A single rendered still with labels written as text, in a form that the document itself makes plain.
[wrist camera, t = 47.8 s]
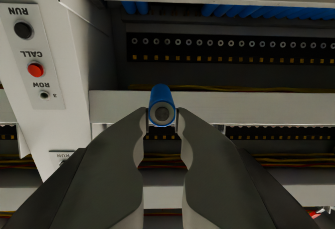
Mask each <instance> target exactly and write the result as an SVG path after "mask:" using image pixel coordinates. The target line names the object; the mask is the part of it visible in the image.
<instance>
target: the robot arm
mask: <svg viewBox="0 0 335 229"><path fill-rule="evenodd" d="M174 124H175V133H177V134H178V135H179V136H180V138H181V139H182V143H181V155H180V157H181V159H182V160H183V162H184V163H185V165H186V166H187V169H188V172H187V173H186V175H185V177H184V186H183V195H182V220H183V228H184V229H320V227H319V226H318V225H317V223H316V222H315V221H314V220H313V218H312V217H311V216H310V215H309V213H308V212H307V211H306V210H305V209H304V208H303V207H302V206H301V204H300V203H299V202H298V201H297V200H296V199H295V198H294V197H293V196H292V195H291V194H290V193H289V192H288V191H287V190H286V189H285V188H284V187H283V186H282V185H281V184H280V183H279V182H278V181H277V180H276V179H275V178H274V177H273V176H272V175H271V174H270V173H269V172H268V171H267V170H266V169H265V168H264V167H263V166H262V165H261V164H260V163H259V162H258V161H257V160H256V159H255V158H254V157H253V156H252V155H251V154H250V153H249V152H248V151H247V150H246V149H245V148H237V147H236V146H235V145H234V144H233V143H232V142H231V141H230V140H229V139H228V138H227V137H226V136H225V135H224V134H223V133H221V132H220V131H219V130H217V129H216V128H215V127H213V126H212V125H210V124H209V123H207V122H205V121H204V120H202V119H201V118H199V117H198V116H196V115H194V114H193V113H191V112H190V111H188V110H187V109H185V108H182V107H178V108H176V109H175V120H174ZM148 132H149V109H148V108H146V107H140V108H138V109H137V110H135V111H134V112H132V113H130V114H129V115H127V116H126V117H124V118H122V119H121V120H119V121H118V122H116V123H114V124H113V125H111V126H110V127H108V128H107V129H105V130H104V131H102V132H101V133H100V134H99V135H98V136H96V137H95V138H94V139H93V140H92V141H91V142H90V143H89V144H88V145H87V146H86V147H85V148H78V149H77V150H76V151H75V152H74V153H73V154H72V155H71V156H70V157H69V158H68V159H67V160H66V161H65V162H64V163H63V164H62V165H61V166H60V167H59V168H58V169H57V170H56V171H55V172H54V173H53V174H52V175H51V176H50V177H49V178H48V179H47V180H46V181H45V182H44V183H43V184H42V185H41V186H40V187H39V188H38V189H37V190H36V191H35V192H34V193H33V194H32V195H31V196H30V197H29V198H28V199H27V200H26V201H25V202H24V203H23V204H22V205H21V206H20V207H19V208H18V209H17V210H16V211H15V213H14V214H13V215H12V216H11V217H10V218H9V220H8V221H7V222H6V223H5V224H4V226H3V227H2V228H1V229H143V218H144V194H143V176H142V174H141V173H140V172H139V170H138V169H137V167H138V165H139V164H140V162H141V161H142V160H143V158H144V147H143V137H144V136H145V135H146V133H148Z"/></svg>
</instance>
